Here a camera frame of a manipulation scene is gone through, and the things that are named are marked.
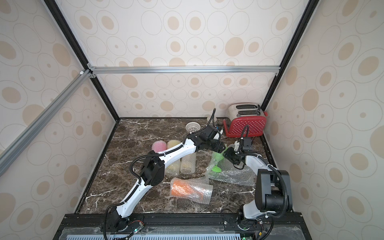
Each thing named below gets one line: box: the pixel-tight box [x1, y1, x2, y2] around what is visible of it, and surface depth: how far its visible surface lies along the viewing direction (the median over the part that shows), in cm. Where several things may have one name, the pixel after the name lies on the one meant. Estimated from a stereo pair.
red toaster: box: [223, 102, 268, 138], surface depth 104 cm
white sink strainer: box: [185, 121, 201, 133], surface depth 113 cm
